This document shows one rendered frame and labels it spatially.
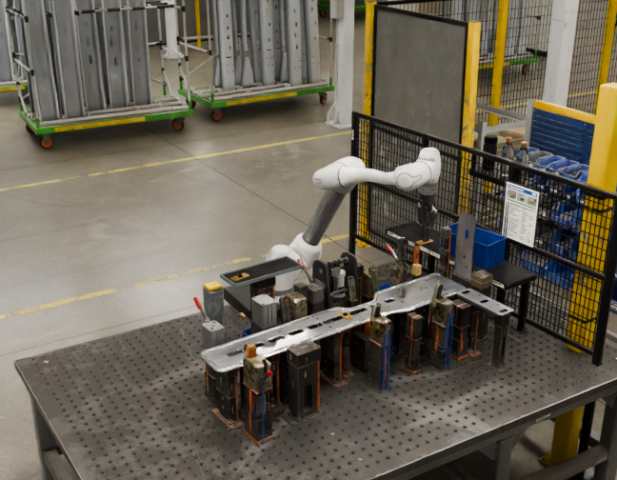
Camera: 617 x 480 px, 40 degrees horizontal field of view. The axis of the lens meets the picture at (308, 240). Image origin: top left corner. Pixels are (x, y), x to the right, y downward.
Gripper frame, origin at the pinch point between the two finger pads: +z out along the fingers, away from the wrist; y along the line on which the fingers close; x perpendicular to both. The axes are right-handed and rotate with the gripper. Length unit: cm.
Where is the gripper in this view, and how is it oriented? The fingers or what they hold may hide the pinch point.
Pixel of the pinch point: (425, 233)
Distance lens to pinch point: 402.6
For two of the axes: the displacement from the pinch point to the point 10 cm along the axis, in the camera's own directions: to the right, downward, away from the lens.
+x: 8.1, -2.2, 5.4
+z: 0.0, 9.2, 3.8
